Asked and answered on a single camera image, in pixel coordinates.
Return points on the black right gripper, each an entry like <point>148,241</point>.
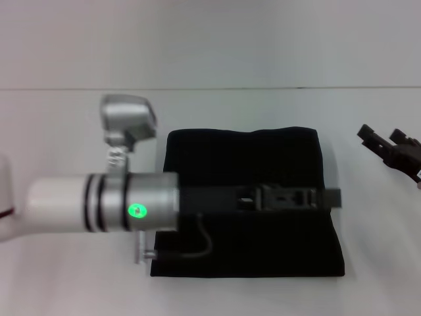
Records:
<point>403,158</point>

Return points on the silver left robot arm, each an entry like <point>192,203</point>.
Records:
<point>98,204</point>

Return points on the black T-shirt with white print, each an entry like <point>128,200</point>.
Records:
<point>246,158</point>

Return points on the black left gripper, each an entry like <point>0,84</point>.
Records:
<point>213,199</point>

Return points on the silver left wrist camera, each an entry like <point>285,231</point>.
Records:
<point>128,121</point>

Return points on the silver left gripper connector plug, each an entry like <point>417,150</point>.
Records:
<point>143,248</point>

